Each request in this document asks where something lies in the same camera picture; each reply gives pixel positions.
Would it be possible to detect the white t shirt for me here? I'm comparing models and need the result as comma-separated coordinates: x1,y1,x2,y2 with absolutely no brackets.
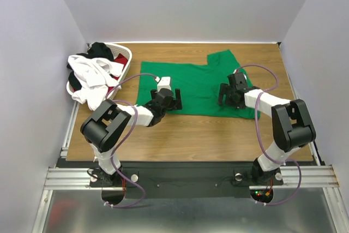
68,55,123,111

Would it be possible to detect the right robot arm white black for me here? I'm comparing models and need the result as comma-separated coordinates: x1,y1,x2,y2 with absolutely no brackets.
218,72,316,184

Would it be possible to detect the white plastic laundry basket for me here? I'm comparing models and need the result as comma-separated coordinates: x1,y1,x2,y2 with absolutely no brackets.
66,43,132,96

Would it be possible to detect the purple cable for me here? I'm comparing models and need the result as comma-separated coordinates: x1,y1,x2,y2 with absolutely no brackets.
94,73,161,208
234,64,302,206

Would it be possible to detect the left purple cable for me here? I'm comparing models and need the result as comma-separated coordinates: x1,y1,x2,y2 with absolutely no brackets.
94,73,161,208

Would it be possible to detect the red t shirt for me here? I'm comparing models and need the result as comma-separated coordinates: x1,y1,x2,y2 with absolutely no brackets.
105,53,129,99

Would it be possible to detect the black t shirt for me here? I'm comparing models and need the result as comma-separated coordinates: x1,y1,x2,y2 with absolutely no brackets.
67,42,114,92

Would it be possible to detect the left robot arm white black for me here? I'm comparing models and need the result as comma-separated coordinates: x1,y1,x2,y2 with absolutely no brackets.
80,88,183,186

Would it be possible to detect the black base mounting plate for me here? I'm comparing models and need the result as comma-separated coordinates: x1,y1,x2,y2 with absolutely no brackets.
88,162,283,200

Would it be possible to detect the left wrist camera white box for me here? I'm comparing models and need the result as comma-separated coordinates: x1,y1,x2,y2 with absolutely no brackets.
155,76,172,91

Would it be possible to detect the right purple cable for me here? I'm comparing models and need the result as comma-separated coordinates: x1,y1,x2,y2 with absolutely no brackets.
234,64,302,206

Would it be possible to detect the green t shirt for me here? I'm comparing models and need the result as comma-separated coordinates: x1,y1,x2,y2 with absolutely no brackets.
141,50,255,119

